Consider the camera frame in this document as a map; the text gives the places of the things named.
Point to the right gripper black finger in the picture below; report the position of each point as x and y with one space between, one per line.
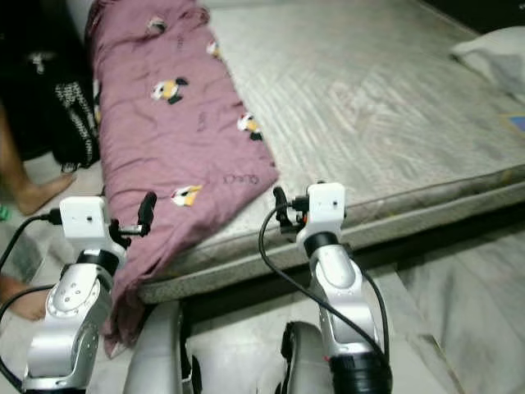
280 199

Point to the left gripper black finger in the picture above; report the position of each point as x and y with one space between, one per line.
148 210

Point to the colourful yellow-edged book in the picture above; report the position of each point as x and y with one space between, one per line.
517 123

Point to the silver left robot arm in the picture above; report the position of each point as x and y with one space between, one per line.
70 328

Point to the purple printed blanket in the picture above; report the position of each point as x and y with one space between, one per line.
164 131

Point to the grey left robot leg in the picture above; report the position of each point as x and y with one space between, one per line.
160 353

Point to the white quilted mattress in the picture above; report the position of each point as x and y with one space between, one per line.
361 107

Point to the person bare leg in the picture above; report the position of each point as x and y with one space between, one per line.
20 180
25 302

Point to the dark right robot leg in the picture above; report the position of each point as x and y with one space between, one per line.
305 361

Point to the white pillow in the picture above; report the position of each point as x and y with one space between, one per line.
492 61

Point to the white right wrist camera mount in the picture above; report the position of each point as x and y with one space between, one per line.
324 209

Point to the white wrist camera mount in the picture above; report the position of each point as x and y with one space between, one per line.
324 209
86 223

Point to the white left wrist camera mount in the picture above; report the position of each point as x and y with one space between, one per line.
86 223

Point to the dark bed frame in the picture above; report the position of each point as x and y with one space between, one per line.
377 246

